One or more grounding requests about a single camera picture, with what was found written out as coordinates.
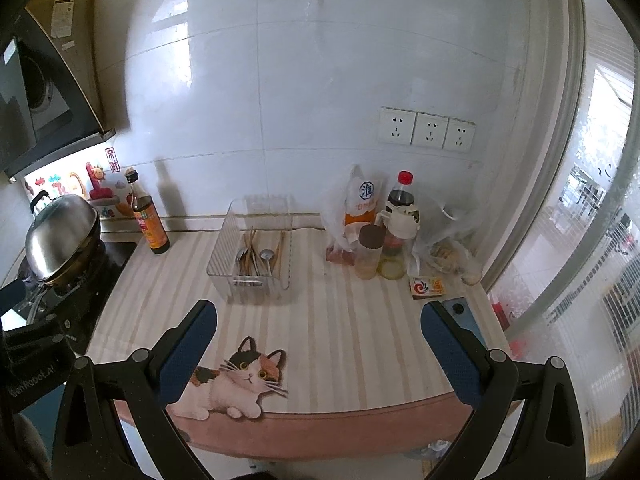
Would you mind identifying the jar with brown lid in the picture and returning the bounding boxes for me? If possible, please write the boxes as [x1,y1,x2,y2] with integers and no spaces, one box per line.
[356,224,385,280]

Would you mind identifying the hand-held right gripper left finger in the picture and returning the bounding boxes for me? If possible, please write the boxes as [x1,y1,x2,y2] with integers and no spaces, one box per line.
[51,299,219,480]

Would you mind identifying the red container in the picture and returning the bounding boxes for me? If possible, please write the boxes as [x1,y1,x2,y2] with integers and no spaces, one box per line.
[491,300,523,331]

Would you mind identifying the black gas stove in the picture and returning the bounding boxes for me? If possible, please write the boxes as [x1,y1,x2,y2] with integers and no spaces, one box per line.
[0,240,138,361]

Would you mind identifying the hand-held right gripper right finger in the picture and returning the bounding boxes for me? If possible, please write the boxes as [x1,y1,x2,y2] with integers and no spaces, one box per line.
[420,300,586,480]

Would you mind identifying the clear plastic utensil tray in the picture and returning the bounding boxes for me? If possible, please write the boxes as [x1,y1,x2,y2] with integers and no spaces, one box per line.
[207,197,294,293]

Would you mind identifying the steel wok lid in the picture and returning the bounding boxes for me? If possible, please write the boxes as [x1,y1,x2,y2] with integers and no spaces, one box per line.
[25,192,100,281]

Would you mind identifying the plastic bag with food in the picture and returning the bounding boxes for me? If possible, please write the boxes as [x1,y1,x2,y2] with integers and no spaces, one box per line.
[412,200,486,286]

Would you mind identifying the white wall socket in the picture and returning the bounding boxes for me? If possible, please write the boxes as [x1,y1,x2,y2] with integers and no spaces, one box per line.
[411,111,448,150]
[377,106,417,146]
[442,116,475,154]

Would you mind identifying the colourful wall stickers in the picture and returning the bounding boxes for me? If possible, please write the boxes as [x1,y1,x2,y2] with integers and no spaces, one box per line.
[22,147,136,221]

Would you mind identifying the small colourful card box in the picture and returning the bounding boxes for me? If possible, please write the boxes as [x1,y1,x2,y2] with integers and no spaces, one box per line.
[409,276,447,301]

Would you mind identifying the glass sliding door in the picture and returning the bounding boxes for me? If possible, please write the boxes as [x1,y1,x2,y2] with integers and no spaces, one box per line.
[485,0,640,461]

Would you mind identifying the dark wok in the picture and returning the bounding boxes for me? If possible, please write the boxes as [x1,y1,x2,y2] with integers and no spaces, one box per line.
[20,237,108,291]

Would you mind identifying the black range hood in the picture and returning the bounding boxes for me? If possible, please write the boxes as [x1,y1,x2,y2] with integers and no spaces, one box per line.
[0,10,116,178]

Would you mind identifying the cola bottle red cap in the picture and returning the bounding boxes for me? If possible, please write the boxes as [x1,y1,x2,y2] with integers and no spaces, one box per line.
[385,171,418,256]

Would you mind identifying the clear plastic bag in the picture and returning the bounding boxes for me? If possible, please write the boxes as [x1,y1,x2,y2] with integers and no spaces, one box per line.
[320,164,391,265]

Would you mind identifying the oil dispenser white lid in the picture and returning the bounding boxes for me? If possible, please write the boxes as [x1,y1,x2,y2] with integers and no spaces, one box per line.
[375,206,421,281]

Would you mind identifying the striped cat print table mat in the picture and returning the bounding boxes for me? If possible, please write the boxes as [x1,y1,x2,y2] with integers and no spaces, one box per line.
[87,227,493,453]

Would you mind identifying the soy sauce bottle orange label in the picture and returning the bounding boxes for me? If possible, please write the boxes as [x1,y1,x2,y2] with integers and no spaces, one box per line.
[125,169,171,255]

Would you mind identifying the white orange salt packet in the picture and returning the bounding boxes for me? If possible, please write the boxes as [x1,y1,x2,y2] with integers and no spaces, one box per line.
[342,167,381,228]

